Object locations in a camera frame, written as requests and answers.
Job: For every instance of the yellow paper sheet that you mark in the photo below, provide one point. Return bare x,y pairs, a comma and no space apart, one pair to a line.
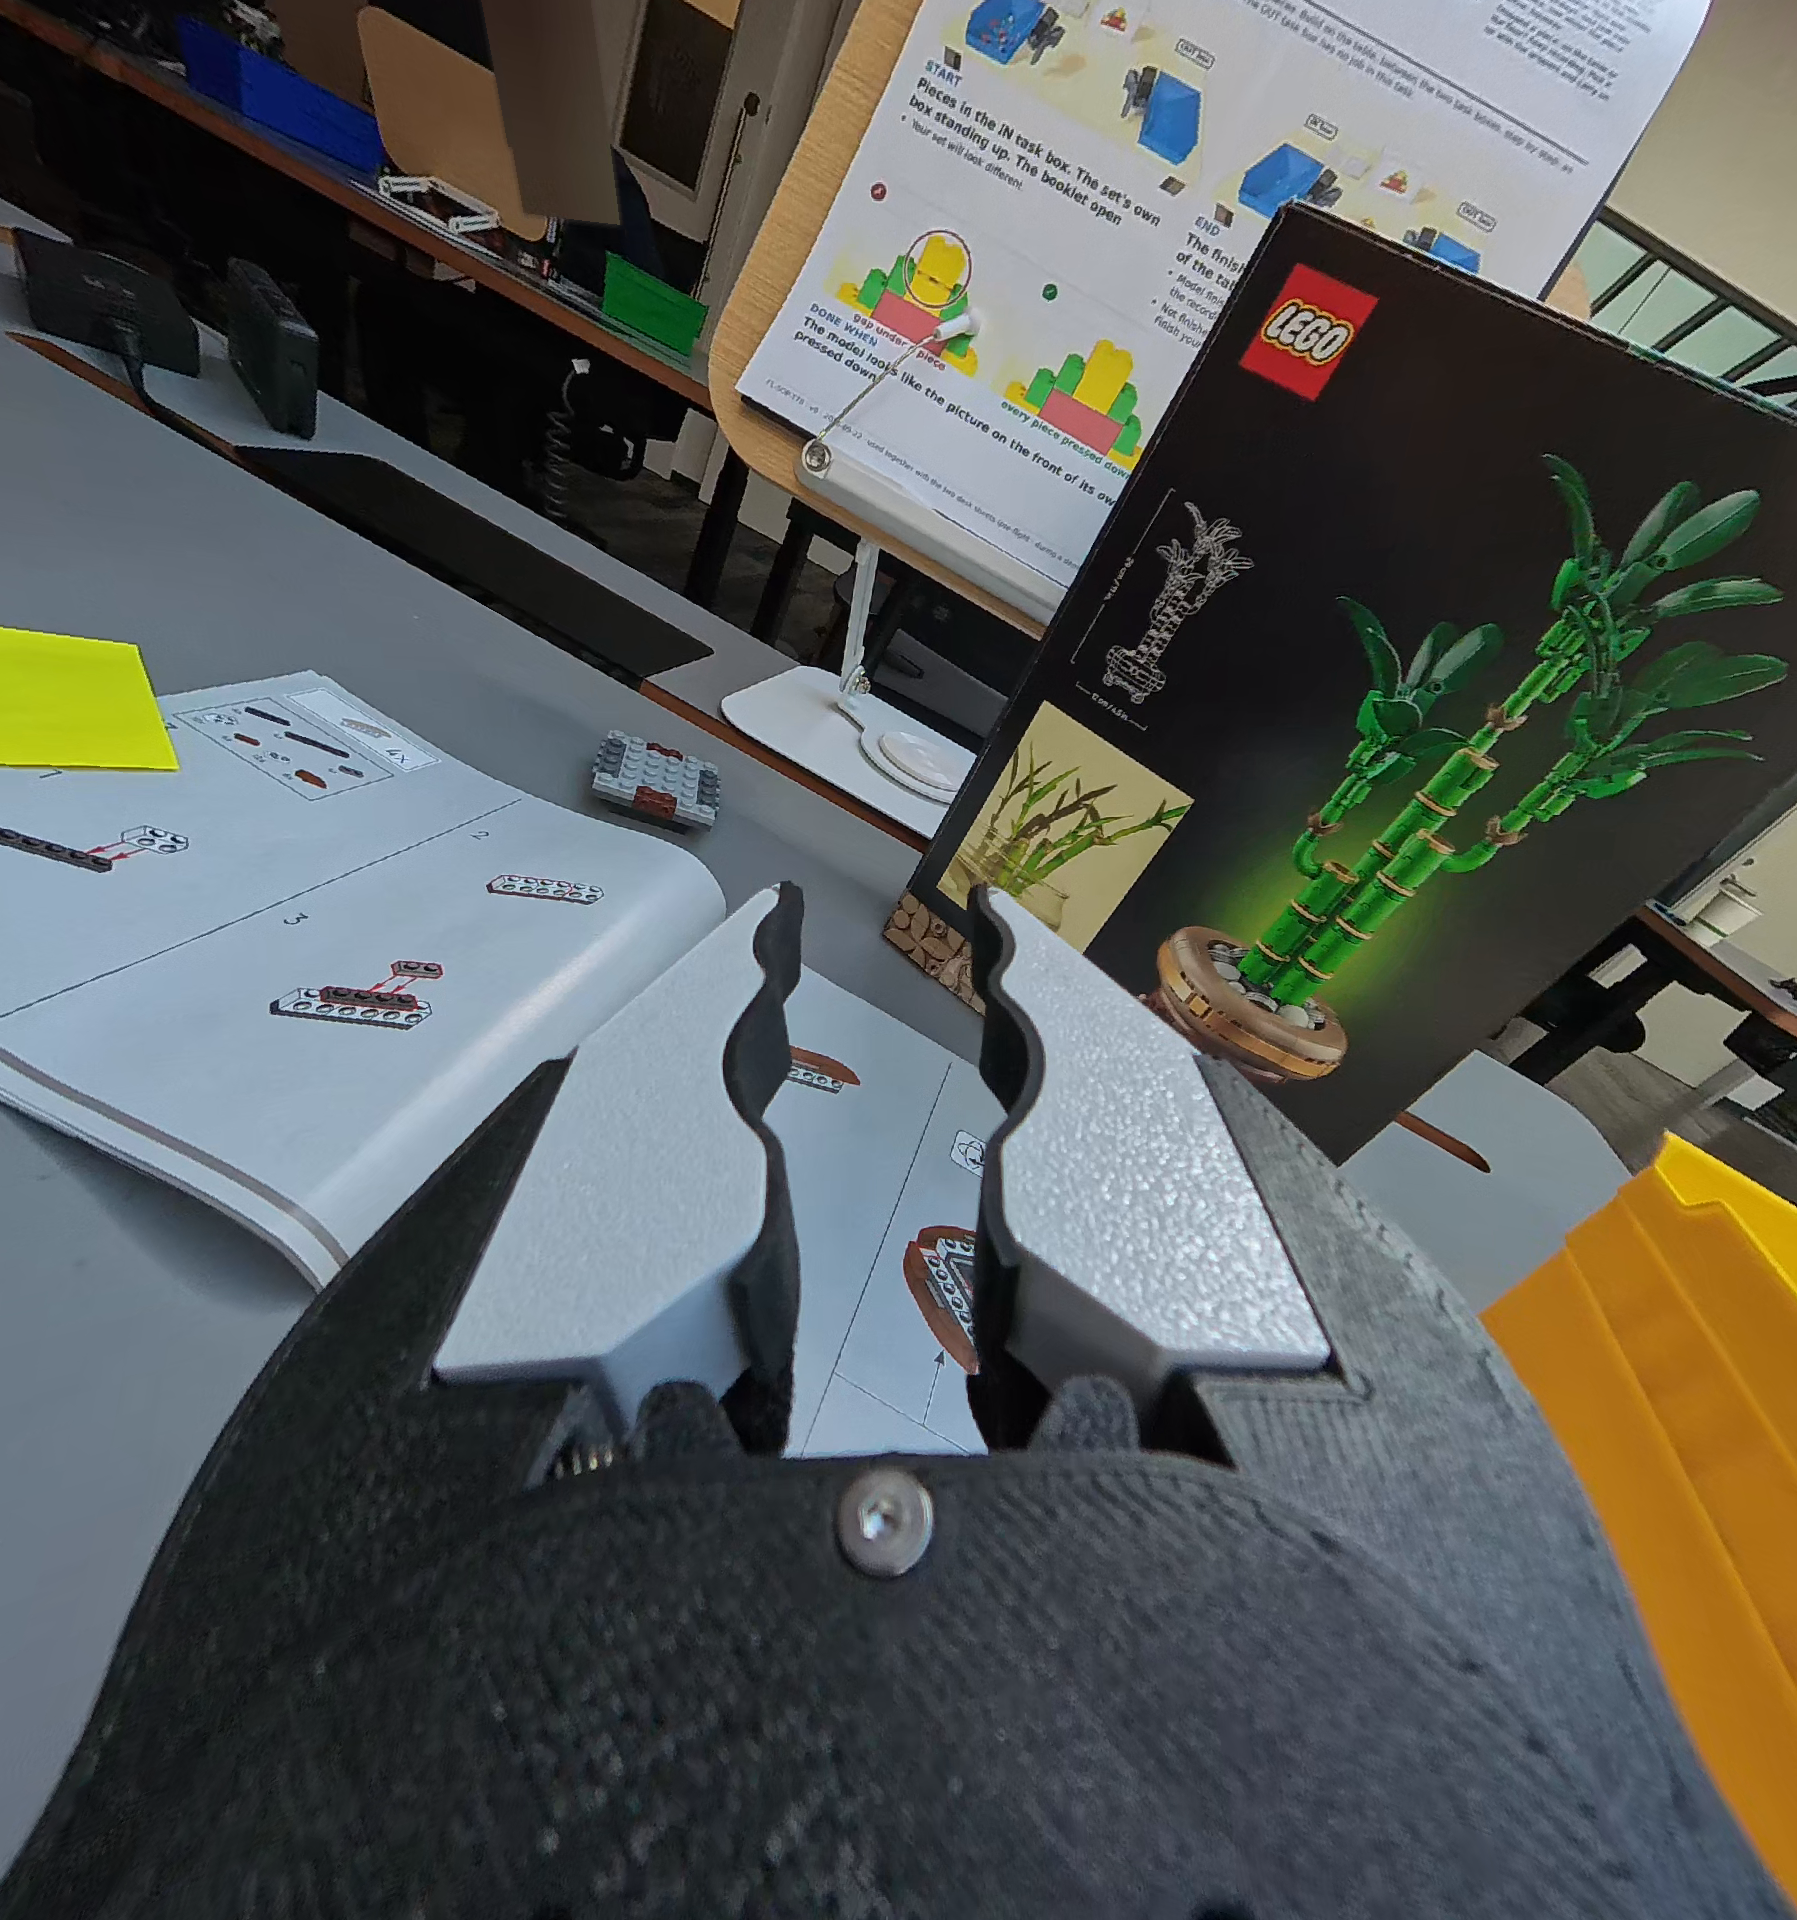
44,698

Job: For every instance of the black rectangular device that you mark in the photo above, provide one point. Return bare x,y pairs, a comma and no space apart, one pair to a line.
270,352

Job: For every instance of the black power adapter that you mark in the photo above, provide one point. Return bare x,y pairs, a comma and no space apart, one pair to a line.
89,292

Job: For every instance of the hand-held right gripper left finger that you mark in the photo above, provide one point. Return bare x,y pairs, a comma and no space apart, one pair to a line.
614,1200

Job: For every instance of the printed task instruction sheet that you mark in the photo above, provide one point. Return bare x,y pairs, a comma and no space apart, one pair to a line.
1287,92

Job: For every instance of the white truss frame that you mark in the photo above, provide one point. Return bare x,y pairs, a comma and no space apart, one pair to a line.
440,200

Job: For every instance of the green storage bin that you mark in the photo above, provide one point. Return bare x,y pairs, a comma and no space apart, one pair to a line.
649,307

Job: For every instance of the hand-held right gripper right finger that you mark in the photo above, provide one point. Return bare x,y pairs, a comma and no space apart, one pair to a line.
1153,1200

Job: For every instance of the yellow plastic bin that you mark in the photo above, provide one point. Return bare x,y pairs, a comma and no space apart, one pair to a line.
1708,1425

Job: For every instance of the plywood chair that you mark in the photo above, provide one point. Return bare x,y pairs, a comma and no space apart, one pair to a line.
419,106

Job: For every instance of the grey brown lego base assembly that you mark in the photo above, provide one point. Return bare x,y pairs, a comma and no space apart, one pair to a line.
658,779

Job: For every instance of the wooden document stand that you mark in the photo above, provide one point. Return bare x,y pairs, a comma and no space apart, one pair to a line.
799,728

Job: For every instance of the blue storage bin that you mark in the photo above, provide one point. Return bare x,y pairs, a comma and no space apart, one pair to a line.
274,92

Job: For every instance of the lego instruction booklet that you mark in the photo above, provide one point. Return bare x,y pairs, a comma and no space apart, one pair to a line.
388,929

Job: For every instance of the black lego set box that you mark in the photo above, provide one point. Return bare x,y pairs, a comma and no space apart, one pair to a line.
1437,497

